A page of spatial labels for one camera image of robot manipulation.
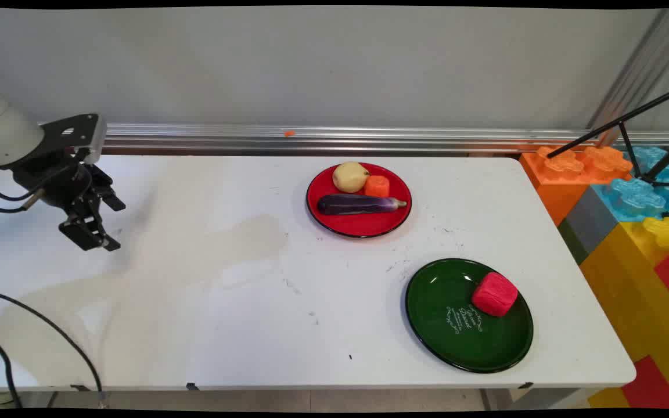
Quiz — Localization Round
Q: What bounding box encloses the aluminium rail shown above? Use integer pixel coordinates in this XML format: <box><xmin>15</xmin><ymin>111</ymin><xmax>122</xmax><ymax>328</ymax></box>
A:
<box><xmin>38</xmin><ymin>122</ymin><xmax>669</xmax><ymax>155</ymax></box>

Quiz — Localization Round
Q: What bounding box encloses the grey giant building block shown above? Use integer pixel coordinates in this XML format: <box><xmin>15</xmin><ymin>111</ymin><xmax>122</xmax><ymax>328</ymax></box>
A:
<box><xmin>564</xmin><ymin>185</ymin><xmax>620</xmax><ymax>257</ymax></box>

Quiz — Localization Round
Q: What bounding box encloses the red floor building block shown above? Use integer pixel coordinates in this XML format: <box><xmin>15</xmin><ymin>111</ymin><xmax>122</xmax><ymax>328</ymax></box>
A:
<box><xmin>621</xmin><ymin>355</ymin><xmax>669</xmax><ymax>410</ymax></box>

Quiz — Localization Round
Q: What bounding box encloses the purple toy eggplant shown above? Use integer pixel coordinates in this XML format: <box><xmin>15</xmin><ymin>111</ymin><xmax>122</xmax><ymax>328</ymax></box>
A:
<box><xmin>316</xmin><ymin>194</ymin><xmax>409</xmax><ymax>217</ymax></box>

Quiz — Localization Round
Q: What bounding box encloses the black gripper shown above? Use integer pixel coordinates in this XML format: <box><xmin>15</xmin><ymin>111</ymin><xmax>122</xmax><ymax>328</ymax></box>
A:
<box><xmin>13</xmin><ymin>152</ymin><xmax>127</xmax><ymax>253</ymax></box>

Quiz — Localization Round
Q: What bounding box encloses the yellow toy pear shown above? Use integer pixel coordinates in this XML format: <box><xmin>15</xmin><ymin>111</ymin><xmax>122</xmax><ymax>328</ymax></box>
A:
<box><xmin>332</xmin><ymin>161</ymin><xmax>371</xmax><ymax>194</ymax></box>

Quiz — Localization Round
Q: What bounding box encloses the orange giant building block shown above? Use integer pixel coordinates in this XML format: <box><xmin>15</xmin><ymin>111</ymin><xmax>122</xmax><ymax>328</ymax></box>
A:
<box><xmin>519</xmin><ymin>145</ymin><xmax>634</xmax><ymax>227</ymax></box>

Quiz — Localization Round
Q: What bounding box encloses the red toy cube fruit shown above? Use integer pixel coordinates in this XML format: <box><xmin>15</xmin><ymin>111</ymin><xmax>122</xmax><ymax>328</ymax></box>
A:
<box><xmin>471</xmin><ymin>272</ymin><xmax>519</xmax><ymax>318</ymax></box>

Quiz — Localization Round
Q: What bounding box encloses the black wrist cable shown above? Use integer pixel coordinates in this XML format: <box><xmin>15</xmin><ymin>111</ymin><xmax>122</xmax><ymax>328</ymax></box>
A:
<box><xmin>0</xmin><ymin>164</ymin><xmax>80</xmax><ymax>214</ymax></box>

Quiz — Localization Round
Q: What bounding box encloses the orange toy carrot chunk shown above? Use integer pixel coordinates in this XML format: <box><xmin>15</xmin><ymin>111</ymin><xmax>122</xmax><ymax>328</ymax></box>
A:
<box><xmin>364</xmin><ymin>175</ymin><xmax>391</xmax><ymax>198</ymax></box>

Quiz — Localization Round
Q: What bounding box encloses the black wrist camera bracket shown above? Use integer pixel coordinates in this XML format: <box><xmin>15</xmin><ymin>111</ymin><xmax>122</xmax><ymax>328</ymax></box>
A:
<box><xmin>38</xmin><ymin>113</ymin><xmax>107</xmax><ymax>165</ymax></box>

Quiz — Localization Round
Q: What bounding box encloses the blue giant building block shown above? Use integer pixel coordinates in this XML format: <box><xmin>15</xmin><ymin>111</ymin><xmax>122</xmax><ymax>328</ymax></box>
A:
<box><xmin>593</xmin><ymin>145</ymin><xmax>669</xmax><ymax>223</ymax></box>

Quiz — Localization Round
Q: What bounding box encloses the red plate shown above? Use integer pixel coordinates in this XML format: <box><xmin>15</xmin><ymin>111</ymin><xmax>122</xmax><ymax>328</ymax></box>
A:
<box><xmin>305</xmin><ymin>163</ymin><xmax>413</xmax><ymax>239</ymax></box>

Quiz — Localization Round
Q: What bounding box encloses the black tripod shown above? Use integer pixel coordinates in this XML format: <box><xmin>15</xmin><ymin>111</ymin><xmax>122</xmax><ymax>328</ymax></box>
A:
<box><xmin>546</xmin><ymin>81</ymin><xmax>669</xmax><ymax>188</ymax></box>

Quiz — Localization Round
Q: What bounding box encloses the dark green plate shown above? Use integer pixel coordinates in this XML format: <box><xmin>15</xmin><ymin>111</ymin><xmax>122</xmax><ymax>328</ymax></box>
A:
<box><xmin>405</xmin><ymin>258</ymin><xmax>534</xmax><ymax>374</ymax></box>

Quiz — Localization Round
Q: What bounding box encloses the yellow giant building block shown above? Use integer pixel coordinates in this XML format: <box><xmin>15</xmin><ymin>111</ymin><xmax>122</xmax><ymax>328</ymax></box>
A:
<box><xmin>578</xmin><ymin>216</ymin><xmax>669</xmax><ymax>408</ymax></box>

